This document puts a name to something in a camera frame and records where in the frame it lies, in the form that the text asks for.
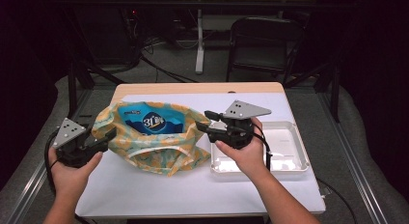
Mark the person's left hand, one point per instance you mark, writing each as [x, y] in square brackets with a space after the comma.
[70, 182]

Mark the white table sheet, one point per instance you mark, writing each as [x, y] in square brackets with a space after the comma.
[193, 191]

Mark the white plastic tray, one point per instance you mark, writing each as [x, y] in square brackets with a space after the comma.
[286, 146]

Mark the blue snack packet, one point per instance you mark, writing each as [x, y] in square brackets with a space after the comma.
[154, 121]

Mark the white desk leg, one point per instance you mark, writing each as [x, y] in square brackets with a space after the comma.
[199, 50]

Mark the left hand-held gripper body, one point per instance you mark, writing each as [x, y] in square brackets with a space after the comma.
[69, 143]

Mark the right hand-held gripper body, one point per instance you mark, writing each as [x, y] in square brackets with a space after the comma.
[238, 130]

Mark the aluminium floor rail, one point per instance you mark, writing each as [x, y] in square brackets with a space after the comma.
[35, 185]
[353, 169]

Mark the fruit print cloth bag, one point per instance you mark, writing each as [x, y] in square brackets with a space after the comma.
[151, 150]

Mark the black metal stand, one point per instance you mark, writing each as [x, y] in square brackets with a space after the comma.
[336, 95]
[72, 89]

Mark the person's right hand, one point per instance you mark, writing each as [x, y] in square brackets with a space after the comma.
[250, 159]

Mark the black folding chair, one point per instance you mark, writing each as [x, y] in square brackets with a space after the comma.
[267, 34]

